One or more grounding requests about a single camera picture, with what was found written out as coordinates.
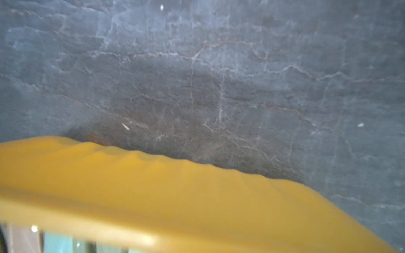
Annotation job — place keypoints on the yellow storage box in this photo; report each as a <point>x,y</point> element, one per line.
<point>156,204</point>

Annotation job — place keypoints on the pink fruit knife in box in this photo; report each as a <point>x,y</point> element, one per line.
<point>23,240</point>

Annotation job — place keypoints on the light green fruit knife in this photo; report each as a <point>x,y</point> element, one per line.
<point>55,243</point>

